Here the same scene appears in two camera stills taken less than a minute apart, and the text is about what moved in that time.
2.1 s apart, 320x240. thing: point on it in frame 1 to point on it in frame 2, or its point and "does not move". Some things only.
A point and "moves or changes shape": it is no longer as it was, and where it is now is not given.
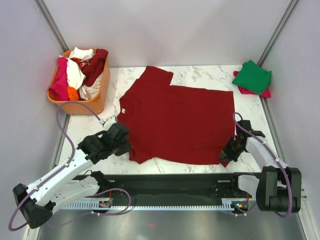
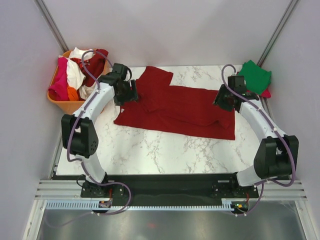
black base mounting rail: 224,186 does not move
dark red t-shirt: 176,124 moves or changes shape
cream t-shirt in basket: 88,92 does not move
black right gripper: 226,152 to 218,99
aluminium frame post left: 52,24 does not move
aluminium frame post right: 277,33 does not move
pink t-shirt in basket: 60,90 does not move
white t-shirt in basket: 75,77 does not move
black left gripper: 124,150 to 118,101
